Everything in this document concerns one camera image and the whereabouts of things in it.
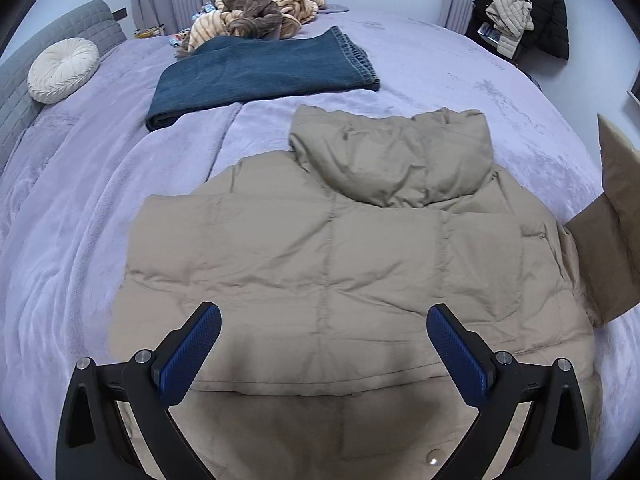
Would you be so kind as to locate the folded blue jeans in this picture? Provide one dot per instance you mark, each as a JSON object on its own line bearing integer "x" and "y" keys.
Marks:
{"x": 260, "y": 70}

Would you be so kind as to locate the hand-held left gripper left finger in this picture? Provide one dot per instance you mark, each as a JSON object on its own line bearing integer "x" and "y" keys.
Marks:
{"x": 187, "y": 355}

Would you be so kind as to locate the grey quilted headboard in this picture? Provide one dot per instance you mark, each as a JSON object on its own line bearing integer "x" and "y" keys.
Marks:
{"x": 75, "y": 22}

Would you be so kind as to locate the round white pillow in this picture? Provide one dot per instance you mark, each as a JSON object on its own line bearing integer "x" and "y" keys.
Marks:
{"x": 62, "y": 71}

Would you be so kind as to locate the brown and cream clothes pile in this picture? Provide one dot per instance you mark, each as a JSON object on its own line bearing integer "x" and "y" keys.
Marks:
{"x": 300, "y": 5}

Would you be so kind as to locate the beige puffer jacket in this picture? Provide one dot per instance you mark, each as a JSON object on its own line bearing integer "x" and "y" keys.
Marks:
{"x": 325, "y": 260}

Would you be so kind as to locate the small grey cloth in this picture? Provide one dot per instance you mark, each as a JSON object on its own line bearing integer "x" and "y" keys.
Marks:
{"x": 336, "y": 7}

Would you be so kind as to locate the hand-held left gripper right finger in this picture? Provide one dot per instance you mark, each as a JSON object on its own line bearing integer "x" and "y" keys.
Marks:
{"x": 457, "y": 355}

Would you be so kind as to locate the lavender fleece bed blanket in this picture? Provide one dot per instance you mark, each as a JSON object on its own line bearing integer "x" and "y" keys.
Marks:
{"x": 75, "y": 260}

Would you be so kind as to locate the brown cardboard box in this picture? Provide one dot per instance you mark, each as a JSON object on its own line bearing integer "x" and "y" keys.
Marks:
{"x": 607, "y": 260}

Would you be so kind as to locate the beige hanging jacket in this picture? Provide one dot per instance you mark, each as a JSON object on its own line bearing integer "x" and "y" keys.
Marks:
{"x": 510, "y": 20}

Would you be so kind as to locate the black hanging coat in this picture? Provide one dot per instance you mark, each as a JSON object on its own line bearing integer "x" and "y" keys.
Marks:
{"x": 550, "y": 15}

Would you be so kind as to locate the brown plush cloth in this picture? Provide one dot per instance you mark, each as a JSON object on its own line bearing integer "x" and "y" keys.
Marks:
{"x": 250, "y": 7}

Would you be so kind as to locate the black wall plate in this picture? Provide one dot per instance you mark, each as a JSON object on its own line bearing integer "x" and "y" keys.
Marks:
{"x": 120, "y": 13}

